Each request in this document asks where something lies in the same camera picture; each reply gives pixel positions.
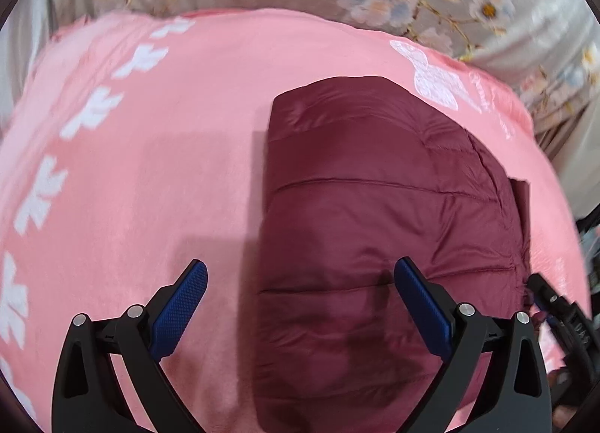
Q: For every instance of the pink blanket with white bows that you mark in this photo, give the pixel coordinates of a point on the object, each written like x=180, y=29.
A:
x=154, y=170

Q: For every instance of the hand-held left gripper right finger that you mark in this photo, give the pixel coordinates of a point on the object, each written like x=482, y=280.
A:
x=424, y=306

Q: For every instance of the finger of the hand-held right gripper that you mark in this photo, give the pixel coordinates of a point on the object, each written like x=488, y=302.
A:
x=541, y=286

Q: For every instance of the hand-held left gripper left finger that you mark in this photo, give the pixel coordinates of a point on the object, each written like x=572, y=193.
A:
x=180, y=311

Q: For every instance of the maroon puffer jacket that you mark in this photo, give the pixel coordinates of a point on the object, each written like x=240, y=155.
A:
x=375, y=208

